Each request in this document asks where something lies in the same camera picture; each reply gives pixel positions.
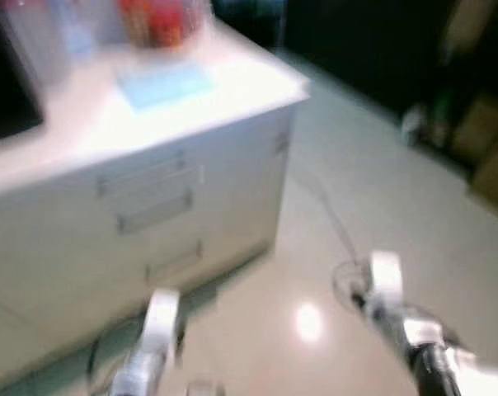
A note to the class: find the white drawer cabinet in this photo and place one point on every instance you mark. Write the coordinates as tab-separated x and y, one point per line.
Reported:
109	247

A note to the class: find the clear container with red contents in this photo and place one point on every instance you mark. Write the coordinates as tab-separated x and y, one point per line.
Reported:
160	23

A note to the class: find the small brown cardboard box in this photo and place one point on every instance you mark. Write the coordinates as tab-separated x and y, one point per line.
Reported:
480	128

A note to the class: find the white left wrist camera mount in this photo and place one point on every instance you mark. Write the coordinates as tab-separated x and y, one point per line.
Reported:
161	326

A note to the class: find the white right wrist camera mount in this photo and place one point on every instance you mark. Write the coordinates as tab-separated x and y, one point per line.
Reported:
386	280

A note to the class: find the black appliance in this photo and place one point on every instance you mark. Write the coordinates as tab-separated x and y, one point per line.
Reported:
6	82

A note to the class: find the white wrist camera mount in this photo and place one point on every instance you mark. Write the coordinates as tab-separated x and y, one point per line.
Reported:
386	280
161	326

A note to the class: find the large brown cardboard box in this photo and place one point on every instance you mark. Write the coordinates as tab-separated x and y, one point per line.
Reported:
496	177

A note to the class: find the light blue cloth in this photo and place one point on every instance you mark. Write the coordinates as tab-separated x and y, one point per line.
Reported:
166	87

